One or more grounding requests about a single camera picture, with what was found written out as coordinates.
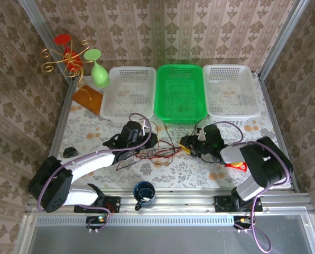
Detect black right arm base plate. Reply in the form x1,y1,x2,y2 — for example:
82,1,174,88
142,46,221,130
214,195,263,213

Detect aluminium frame post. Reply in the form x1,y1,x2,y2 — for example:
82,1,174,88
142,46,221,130
257,0,313,80
17,0,78,85

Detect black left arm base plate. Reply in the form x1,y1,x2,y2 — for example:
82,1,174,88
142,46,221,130
73,196,121,214

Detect small black lump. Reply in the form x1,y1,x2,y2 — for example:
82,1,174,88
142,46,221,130
62,147,79,159

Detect green plastic basket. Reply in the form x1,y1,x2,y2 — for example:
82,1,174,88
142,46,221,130
154,64,208,124

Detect white plastic basket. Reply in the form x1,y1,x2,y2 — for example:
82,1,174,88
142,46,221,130
202,64,262,122
99,66,158,123

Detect grey slotted cable duct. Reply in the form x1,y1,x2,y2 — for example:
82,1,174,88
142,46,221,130
34,214,234,226

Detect thin red cable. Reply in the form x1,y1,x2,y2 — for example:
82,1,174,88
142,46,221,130
116,147,183,172
134,148,183,167
149,121,161,159

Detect grey metal panel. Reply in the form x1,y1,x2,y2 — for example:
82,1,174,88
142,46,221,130
13,214,315,254

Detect red snack packet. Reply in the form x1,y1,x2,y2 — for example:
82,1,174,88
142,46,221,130
224,161,248,173

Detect gold wire rack wooden base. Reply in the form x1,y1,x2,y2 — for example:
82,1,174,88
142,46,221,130
40,39,105,116

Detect red plastic wine glass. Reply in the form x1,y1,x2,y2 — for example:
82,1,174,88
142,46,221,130
53,33,84,71

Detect aluminium table side rail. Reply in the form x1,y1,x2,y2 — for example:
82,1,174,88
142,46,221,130
257,72,300,193
48,79,78,159

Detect green plastic wine glass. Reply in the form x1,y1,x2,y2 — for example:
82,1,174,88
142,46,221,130
83,48,111,89

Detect dark blue mug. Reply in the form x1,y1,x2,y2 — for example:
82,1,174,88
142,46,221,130
133,180,156,212

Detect aluminium mounting rail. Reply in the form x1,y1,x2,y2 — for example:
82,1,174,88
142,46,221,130
25,189,313,215

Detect small black circuit board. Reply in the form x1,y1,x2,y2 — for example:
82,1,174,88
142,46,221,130
85,215,110,230
233,215,253,230

